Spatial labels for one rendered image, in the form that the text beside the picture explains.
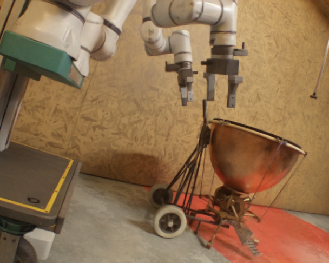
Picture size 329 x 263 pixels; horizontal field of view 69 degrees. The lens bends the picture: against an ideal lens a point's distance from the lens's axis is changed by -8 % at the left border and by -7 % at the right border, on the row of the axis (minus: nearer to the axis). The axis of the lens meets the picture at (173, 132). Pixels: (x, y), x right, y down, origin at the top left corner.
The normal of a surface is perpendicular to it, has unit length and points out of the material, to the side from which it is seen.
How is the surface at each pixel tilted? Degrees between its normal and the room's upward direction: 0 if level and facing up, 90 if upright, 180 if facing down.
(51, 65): 90
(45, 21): 68
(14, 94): 90
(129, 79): 90
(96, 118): 90
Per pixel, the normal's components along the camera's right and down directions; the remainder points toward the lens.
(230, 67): 0.37, 0.26
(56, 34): 0.69, -0.09
